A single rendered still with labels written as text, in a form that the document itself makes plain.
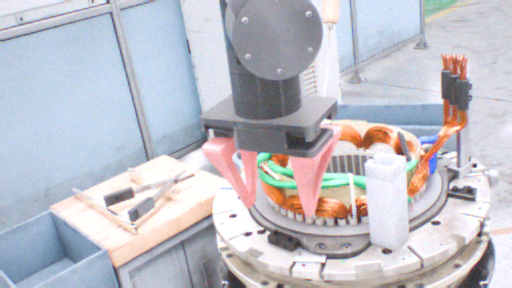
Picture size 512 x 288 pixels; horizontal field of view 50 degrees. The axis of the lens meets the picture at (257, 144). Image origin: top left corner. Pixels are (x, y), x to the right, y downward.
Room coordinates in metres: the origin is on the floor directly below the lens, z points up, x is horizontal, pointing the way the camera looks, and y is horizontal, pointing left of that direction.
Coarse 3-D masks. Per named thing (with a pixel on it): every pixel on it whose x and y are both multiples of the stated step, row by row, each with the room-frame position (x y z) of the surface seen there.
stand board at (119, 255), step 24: (144, 168) 0.79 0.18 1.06; (168, 168) 0.77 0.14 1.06; (192, 168) 0.76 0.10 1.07; (96, 192) 0.73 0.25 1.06; (144, 192) 0.71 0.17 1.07; (192, 192) 0.68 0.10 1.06; (216, 192) 0.67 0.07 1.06; (72, 216) 0.67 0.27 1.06; (96, 216) 0.66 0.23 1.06; (144, 216) 0.64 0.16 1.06; (168, 216) 0.62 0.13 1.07; (192, 216) 0.64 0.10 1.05; (96, 240) 0.60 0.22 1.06; (120, 240) 0.58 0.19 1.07; (144, 240) 0.59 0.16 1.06; (120, 264) 0.57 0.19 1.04
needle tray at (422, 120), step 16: (352, 112) 0.92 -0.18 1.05; (368, 112) 0.91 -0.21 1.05; (384, 112) 0.90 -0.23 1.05; (400, 112) 0.89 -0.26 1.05; (416, 112) 0.88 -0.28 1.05; (432, 112) 0.87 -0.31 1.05; (400, 128) 0.79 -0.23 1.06; (416, 128) 0.78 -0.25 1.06; (432, 128) 0.77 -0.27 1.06; (432, 144) 0.77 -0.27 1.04; (448, 144) 0.76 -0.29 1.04
